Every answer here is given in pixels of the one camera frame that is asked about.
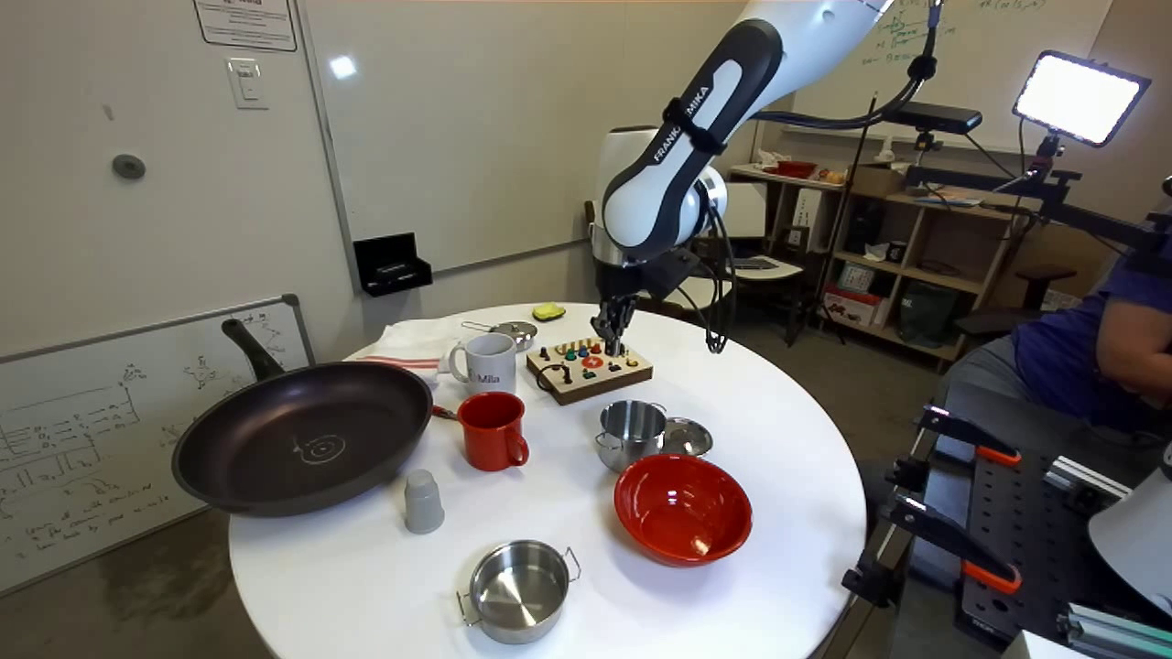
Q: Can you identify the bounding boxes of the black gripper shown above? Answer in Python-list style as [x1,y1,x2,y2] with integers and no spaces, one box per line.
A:
[591,248,696,355]

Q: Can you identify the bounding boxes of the wooden button board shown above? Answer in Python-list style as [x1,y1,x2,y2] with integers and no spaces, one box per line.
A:
[526,335,651,401]

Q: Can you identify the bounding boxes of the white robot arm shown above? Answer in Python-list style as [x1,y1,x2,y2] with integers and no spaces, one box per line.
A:
[595,0,894,352]

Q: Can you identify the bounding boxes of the steel pot near board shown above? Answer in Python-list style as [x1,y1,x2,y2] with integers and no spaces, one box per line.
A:
[595,397,667,473]

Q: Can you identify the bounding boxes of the yellow sponge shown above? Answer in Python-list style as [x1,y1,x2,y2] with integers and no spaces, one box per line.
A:
[530,302,565,320]

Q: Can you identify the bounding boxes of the small steel dish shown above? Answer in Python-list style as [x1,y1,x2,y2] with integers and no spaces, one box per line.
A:
[487,320,540,352]

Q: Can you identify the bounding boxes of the white ceramic mug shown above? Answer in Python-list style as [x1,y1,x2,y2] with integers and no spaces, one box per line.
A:
[452,331,518,394]

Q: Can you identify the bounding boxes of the steel pot lid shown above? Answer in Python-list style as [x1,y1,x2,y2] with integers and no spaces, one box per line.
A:
[664,416,716,458]

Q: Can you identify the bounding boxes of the red enamel mug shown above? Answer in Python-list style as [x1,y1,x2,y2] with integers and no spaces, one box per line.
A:
[459,391,526,473]

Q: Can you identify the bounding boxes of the white cloth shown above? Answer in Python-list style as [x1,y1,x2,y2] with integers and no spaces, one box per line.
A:
[351,317,484,372]

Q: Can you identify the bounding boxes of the white wooden chair right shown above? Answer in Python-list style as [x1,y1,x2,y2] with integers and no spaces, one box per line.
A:
[725,181,803,320]

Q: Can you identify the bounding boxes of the red bowl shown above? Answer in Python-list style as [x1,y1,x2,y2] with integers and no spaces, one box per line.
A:
[613,453,753,568]

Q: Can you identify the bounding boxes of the grey salt shaker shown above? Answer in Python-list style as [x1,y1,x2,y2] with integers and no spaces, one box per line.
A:
[403,468,445,534]

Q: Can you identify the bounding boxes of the wooden shelf unit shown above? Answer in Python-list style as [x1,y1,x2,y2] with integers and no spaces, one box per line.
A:
[734,142,1037,363]

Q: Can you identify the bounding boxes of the black frying pan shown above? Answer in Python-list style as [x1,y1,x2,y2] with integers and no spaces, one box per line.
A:
[174,317,434,516]

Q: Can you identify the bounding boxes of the black clamp lower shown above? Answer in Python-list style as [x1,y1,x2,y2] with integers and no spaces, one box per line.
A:
[841,495,1023,607]

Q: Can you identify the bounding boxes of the black clamp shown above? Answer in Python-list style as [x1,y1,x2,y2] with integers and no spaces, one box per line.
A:
[841,495,1023,607]
[888,401,1023,491]

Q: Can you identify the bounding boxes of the black clamp upper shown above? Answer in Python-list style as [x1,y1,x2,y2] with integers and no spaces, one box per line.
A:
[888,401,1023,491]

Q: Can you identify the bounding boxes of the black mounting table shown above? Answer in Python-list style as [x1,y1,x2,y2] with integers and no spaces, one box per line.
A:
[907,414,1162,645]

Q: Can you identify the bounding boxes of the person in purple shirt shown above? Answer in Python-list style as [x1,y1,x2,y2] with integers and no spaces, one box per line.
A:
[943,244,1172,440]

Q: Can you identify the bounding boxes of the led light panel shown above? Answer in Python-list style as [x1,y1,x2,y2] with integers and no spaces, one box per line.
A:
[1010,50,1150,146]

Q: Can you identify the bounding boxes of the leaning whiteboard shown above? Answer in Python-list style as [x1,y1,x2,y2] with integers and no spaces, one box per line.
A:
[0,294,313,594]

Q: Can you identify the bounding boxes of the black wall tray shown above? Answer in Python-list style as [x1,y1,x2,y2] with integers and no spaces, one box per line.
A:
[354,234,434,296]

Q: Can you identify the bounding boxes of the small steel handled pot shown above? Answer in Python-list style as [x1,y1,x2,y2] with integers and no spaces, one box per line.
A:
[459,539,584,645]

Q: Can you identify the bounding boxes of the black camera on stand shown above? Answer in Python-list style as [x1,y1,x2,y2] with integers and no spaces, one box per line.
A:
[884,103,982,134]

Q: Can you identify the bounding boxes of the wall light switch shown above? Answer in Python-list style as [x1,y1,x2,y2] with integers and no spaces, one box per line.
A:
[228,58,266,109]

